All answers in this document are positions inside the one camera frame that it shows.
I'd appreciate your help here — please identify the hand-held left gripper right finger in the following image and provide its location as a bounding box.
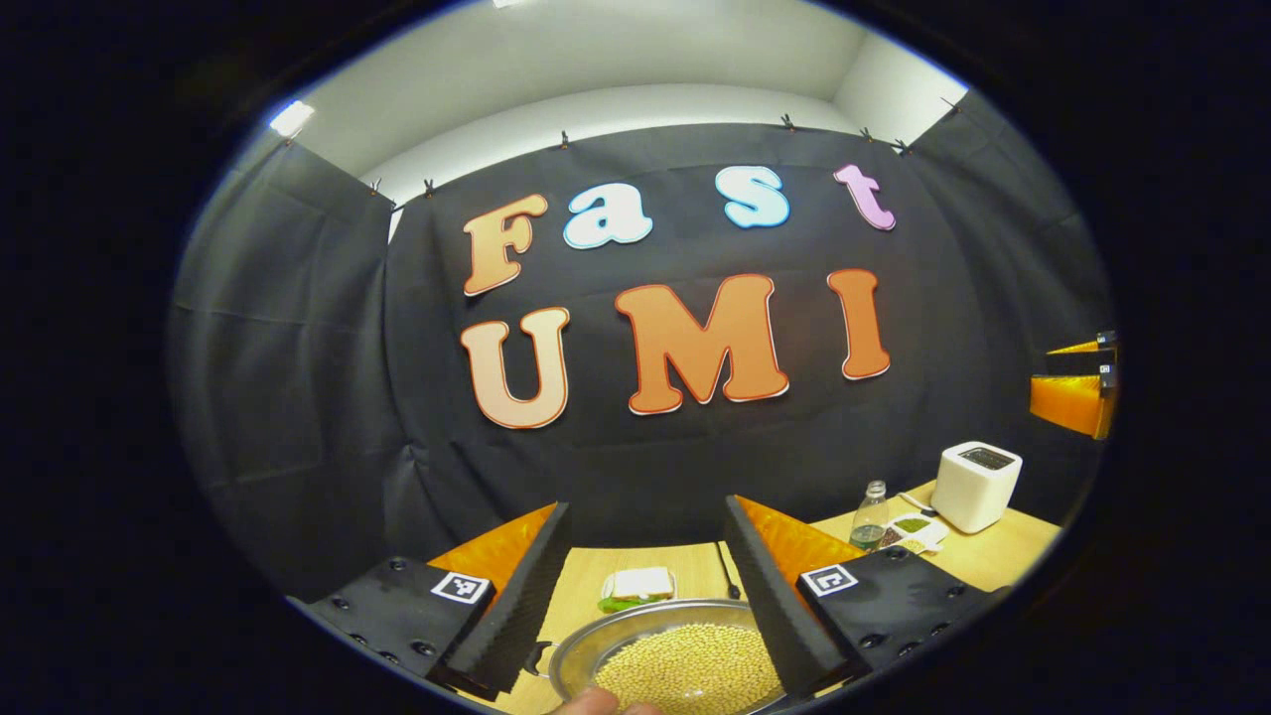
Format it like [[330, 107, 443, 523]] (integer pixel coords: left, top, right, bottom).
[[723, 495, 1009, 701]]

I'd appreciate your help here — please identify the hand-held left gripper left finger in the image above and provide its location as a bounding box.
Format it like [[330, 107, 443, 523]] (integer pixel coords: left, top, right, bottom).
[[288, 501, 572, 701]]

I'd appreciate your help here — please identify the steel pot with black handles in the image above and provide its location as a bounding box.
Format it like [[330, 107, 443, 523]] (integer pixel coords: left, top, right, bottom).
[[526, 598, 795, 715]]

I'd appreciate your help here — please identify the pile of soybeans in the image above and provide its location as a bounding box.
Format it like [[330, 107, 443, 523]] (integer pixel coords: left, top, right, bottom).
[[594, 623, 785, 715]]

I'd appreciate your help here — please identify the sandwich on white plate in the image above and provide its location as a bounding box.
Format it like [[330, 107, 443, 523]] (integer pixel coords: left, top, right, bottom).
[[598, 567, 676, 614]]

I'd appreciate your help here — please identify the white toaster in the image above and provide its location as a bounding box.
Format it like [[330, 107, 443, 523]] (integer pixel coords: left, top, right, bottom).
[[930, 441, 1024, 534]]

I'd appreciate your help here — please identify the clear plastic water bottle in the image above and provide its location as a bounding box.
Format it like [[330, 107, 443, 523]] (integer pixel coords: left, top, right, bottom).
[[850, 480, 891, 552]]

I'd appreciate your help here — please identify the white divided bean dish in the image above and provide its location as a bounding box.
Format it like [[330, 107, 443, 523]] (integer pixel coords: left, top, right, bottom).
[[879, 514, 949, 555]]

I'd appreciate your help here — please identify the row of black clips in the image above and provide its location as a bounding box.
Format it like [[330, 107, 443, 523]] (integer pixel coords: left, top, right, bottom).
[[367, 94, 964, 200]]

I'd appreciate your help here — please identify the small ceiling light panel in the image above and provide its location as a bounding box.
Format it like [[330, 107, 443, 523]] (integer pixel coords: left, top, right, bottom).
[[270, 99, 317, 140]]

